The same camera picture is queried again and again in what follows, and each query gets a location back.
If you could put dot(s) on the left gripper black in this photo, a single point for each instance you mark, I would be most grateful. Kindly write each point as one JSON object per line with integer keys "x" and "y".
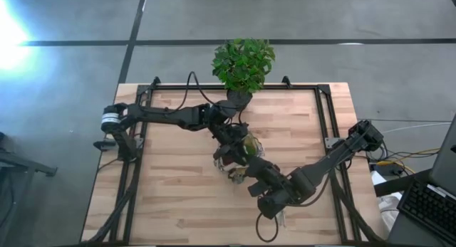
{"x": 231, "y": 140}

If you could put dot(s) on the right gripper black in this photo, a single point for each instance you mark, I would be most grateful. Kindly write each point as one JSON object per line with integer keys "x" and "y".
{"x": 263, "y": 168}

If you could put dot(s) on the beige green gardening bag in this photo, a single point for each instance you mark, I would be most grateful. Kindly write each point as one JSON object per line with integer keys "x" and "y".
{"x": 238, "y": 176}

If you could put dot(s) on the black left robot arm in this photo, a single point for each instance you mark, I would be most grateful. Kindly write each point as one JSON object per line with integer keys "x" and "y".
{"x": 160, "y": 117}

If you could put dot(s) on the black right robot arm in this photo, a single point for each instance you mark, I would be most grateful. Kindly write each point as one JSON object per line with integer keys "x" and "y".
{"x": 320, "y": 165}

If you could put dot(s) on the white bag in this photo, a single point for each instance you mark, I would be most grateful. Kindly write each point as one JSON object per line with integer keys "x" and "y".
{"x": 388, "y": 204}

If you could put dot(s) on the white perforated mounting plate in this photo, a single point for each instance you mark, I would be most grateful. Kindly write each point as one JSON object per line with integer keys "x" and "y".
{"x": 331, "y": 143}

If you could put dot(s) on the potted green artificial plant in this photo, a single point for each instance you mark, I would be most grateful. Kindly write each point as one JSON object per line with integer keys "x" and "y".
{"x": 242, "y": 65}

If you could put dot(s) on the black table clamp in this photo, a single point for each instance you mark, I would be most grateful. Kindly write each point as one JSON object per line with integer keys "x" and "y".
{"x": 105, "y": 145}
{"x": 286, "y": 80}
{"x": 155, "y": 80}

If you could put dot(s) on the black keyboard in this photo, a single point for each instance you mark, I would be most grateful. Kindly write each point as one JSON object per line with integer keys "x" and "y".
{"x": 427, "y": 208}

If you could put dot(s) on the grey laptop screen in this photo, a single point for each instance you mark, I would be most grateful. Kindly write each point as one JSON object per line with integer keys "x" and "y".
{"x": 445, "y": 161}

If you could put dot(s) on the black floor stand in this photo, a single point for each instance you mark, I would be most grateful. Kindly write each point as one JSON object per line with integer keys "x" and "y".
{"x": 28, "y": 165}

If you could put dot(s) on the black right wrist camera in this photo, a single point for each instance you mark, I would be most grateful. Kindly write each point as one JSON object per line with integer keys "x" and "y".
{"x": 258, "y": 188}

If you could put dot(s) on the black table frame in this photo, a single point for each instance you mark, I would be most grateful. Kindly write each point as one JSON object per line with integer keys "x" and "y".
{"x": 292, "y": 87}

